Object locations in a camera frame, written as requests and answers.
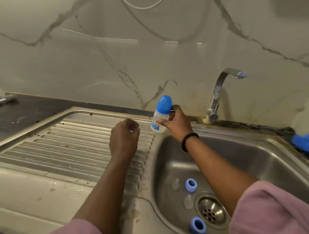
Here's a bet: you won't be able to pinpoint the person's left hand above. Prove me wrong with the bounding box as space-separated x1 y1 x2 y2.
109 118 141 162

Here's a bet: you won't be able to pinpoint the chrome sink faucet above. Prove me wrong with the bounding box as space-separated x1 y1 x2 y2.
206 67 248 123

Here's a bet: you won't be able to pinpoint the dark blue dome cap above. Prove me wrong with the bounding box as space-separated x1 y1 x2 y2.
156 95 173 115

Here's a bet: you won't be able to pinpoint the black bead bracelet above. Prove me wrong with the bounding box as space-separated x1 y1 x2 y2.
181 132 200 153

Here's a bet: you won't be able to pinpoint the cartoon print baby bottle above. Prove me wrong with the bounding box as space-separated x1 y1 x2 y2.
150 95 173 133

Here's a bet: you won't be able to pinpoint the white cable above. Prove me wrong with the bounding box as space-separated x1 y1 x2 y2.
121 0 165 10

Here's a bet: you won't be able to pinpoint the metal sink drain strainer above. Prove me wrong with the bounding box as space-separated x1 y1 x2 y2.
194 192 231 230

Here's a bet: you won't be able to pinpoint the blue and white bottle brush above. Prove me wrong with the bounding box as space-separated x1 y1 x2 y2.
291 133 309 153

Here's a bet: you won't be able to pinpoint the person's right hand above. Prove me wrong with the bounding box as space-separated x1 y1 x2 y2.
156 104 194 143

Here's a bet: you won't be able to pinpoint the pink shirt sleeve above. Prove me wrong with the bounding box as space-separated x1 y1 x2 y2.
51 219 103 234
228 180 309 234

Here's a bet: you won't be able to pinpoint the items on dark counter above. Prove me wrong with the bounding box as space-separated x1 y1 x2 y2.
0 89 18 105

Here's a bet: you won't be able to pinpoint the stainless steel sink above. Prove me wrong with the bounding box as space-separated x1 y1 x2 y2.
0 106 309 234

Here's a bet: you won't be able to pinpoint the person's left forearm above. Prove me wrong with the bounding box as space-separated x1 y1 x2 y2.
72 157 136 234

